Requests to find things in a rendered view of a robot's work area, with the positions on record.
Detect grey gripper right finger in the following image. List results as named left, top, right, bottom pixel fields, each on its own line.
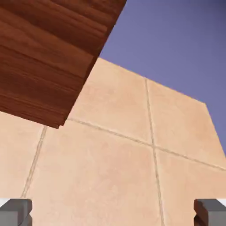
left=193, top=198, right=226, bottom=226

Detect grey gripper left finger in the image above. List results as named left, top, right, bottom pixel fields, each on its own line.
left=0, top=198, right=33, bottom=226

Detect dark wooden cabinet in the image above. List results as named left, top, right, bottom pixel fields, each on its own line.
left=0, top=0, right=128, bottom=129

